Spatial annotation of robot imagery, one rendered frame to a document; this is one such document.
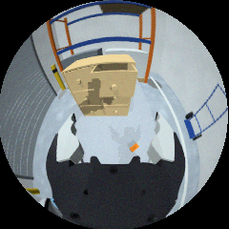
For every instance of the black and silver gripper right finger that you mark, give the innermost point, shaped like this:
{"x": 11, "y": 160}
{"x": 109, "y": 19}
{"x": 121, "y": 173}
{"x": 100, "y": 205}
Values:
{"x": 166, "y": 151}

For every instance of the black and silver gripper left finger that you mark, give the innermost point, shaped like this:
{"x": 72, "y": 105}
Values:
{"x": 64, "y": 152}

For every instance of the tan wooden drawer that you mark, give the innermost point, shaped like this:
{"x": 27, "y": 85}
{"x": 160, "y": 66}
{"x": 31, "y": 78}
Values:
{"x": 116, "y": 100}
{"x": 113, "y": 109}
{"x": 110, "y": 80}
{"x": 87, "y": 97}
{"x": 81, "y": 76}
{"x": 92, "y": 110}

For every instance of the tan wooden chest of drawers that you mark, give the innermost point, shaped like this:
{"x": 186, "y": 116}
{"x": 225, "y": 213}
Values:
{"x": 96, "y": 60}

